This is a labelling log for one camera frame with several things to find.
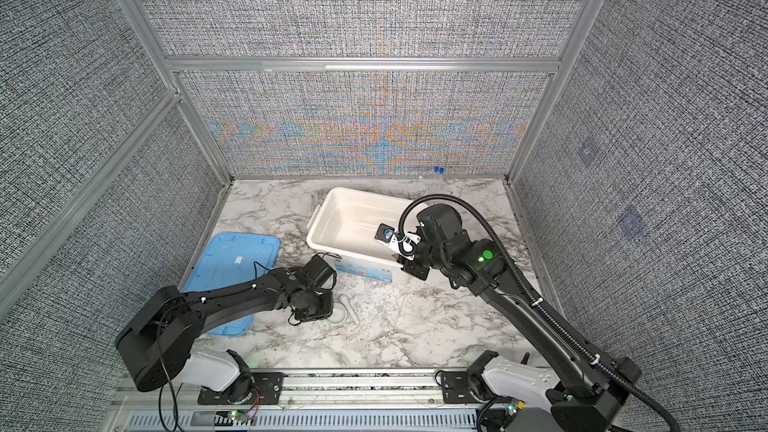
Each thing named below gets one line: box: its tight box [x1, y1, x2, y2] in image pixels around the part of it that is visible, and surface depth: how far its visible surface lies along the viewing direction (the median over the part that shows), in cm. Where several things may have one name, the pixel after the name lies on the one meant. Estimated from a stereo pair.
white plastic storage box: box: [307, 186, 409, 285], surface depth 92 cm
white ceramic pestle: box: [339, 294, 359, 325], surface depth 87 cm
